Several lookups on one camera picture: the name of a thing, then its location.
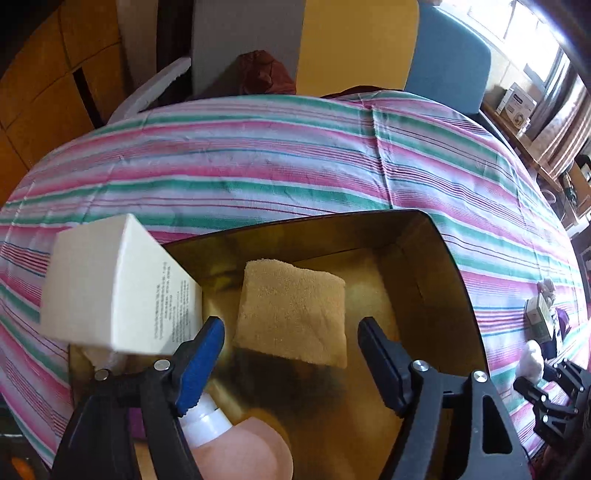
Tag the yellow sponge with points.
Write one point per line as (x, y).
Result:
(291, 314)

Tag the blue panel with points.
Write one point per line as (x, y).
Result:
(448, 55)

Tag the gold tray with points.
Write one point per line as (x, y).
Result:
(369, 277)

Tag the striped bed sheet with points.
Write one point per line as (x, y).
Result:
(277, 161)

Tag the patterned curtain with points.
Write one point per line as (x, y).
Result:
(563, 124)

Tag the green and white carton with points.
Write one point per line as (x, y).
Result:
(539, 318)

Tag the wooden desk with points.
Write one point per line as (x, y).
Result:
(521, 147)

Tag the white and blue box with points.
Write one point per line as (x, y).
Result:
(517, 106)

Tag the white printed box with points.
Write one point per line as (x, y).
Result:
(92, 286)

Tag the yellow panel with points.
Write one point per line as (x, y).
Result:
(355, 46)

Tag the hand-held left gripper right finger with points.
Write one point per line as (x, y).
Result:
(383, 364)

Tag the white foam piece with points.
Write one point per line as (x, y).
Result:
(152, 90)

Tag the orange wooden cabinet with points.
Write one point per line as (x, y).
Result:
(51, 101)

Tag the pink bottle with white cap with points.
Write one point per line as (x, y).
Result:
(249, 447)

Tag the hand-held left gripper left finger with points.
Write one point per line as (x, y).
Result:
(201, 364)

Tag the white crumpled cloth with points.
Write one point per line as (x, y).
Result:
(546, 288)

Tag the dark red cloth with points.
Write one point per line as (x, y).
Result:
(265, 74)

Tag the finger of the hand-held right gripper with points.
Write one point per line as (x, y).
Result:
(538, 397)
(575, 376)

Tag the grey panel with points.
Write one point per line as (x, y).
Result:
(244, 41)

